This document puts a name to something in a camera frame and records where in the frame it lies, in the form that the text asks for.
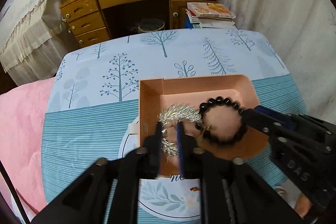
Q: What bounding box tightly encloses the waste basket under desk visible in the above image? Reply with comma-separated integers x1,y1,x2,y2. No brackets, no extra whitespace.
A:
137,19,165,33

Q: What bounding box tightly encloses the floral white curtain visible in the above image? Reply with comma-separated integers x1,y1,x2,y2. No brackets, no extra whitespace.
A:
219,0,335,123

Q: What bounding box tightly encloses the cream lace furniture cover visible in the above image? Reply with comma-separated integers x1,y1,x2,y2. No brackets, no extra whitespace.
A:
1,0,77,86

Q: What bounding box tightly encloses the pink jewelry tray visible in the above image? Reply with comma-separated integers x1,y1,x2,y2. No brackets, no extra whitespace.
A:
138,75,268,177

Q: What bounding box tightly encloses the black bead bracelet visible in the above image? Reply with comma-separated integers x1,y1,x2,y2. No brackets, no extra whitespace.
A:
195,96,249,147

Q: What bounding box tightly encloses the tree print table cloth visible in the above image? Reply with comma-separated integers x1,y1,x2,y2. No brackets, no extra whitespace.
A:
41,28,308,224

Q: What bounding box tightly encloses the pink blanket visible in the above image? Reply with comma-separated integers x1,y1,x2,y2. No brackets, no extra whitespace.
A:
1,78,54,211

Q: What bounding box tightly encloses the right hand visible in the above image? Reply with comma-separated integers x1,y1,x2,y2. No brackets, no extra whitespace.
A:
275,185,316,219

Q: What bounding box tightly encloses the stack of books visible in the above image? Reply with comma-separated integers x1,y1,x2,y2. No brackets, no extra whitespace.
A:
186,2,236,29

